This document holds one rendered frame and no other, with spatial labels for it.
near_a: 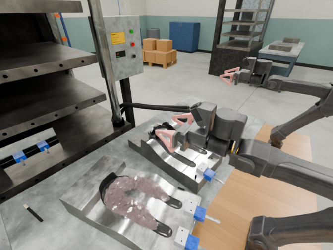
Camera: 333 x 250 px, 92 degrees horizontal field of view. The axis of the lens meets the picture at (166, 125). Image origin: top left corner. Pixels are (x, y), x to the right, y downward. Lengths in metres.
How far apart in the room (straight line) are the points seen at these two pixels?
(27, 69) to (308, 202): 1.42
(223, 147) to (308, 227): 0.28
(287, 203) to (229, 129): 0.63
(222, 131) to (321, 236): 0.34
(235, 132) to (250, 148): 0.06
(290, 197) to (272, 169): 0.56
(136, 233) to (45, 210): 0.44
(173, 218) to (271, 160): 0.43
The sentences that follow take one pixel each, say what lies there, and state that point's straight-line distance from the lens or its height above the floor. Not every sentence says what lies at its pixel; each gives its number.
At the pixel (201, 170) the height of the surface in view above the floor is 0.92.
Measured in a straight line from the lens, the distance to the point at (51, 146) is 1.18.
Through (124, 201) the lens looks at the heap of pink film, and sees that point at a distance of 0.71.
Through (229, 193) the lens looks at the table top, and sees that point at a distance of 0.88.
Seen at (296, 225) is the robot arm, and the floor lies 1.04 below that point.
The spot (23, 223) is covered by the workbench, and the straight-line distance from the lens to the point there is 0.96.
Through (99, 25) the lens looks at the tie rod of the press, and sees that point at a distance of 1.06.
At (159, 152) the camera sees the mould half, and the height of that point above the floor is 0.90.
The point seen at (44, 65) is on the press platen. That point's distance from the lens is 1.03.
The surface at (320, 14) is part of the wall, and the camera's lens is 7.04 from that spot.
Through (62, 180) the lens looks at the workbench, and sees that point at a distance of 1.01.
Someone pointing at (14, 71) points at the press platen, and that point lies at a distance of 1.01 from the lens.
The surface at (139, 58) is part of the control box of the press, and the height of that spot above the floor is 1.19.
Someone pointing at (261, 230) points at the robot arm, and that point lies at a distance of 0.65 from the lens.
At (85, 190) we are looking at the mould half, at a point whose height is 0.91.
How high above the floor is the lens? 1.50
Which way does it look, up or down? 35 degrees down
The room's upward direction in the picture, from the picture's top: straight up
